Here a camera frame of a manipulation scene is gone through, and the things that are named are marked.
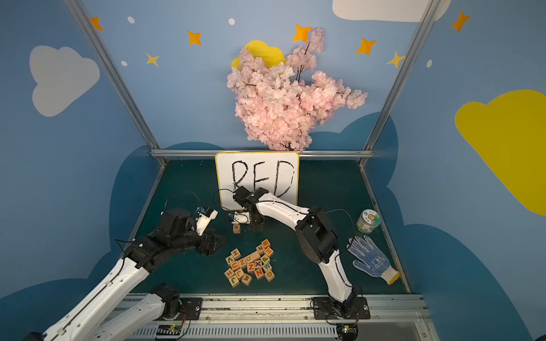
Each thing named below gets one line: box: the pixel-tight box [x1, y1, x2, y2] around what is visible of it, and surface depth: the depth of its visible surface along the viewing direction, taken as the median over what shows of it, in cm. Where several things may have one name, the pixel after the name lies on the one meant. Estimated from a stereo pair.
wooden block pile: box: [223, 238, 276, 288], surface depth 84 cm
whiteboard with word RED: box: [215, 151, 300, 211], surface depth 90 cm
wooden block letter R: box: [232, 224, 242, 234], surface depth 95 cm
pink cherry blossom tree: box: [227, 26, 369, 153], surface depth 71 cm
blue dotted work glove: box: [346, 235, 401, 285], surface depth 86 cm
